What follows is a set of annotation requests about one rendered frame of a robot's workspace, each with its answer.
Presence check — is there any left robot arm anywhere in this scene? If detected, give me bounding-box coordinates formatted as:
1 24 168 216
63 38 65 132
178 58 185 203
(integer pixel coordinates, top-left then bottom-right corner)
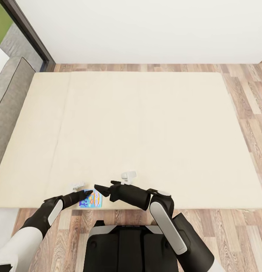
0 182 93 272

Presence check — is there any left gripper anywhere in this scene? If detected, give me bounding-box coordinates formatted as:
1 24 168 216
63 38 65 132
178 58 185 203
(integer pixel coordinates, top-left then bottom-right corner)
68 190 93 207

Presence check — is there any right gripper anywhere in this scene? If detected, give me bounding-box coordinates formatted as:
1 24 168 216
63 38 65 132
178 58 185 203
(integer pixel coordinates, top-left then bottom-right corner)
94 181 139 206

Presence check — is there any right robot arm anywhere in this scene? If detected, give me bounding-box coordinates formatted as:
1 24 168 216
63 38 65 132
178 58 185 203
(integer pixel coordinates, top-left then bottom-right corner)
94 171 226 272

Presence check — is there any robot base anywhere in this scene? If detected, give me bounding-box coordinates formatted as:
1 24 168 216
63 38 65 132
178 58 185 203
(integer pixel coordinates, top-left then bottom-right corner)
83 220 179 272

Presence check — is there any board game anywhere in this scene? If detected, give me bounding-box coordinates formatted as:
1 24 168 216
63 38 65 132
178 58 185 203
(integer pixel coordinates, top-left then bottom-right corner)
79 189 102 208

